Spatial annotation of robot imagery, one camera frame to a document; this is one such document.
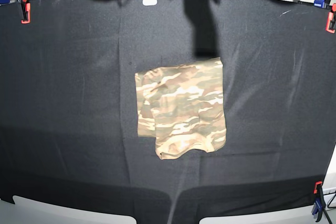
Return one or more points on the camouflage t-shirt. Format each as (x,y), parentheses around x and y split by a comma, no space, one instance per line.
(182,107)

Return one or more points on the black table cloth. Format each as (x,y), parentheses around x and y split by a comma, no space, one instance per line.
(68,106)

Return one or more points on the red clamp left edge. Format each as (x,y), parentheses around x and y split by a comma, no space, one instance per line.
(24,7)

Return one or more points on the red clamp edge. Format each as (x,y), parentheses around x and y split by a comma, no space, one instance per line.
(24,7)
(330,25)

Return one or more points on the red clamp right edge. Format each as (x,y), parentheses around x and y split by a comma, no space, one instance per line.
(330,25)

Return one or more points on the orange black clamp bottom right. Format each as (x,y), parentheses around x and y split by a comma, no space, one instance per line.
(319,203)

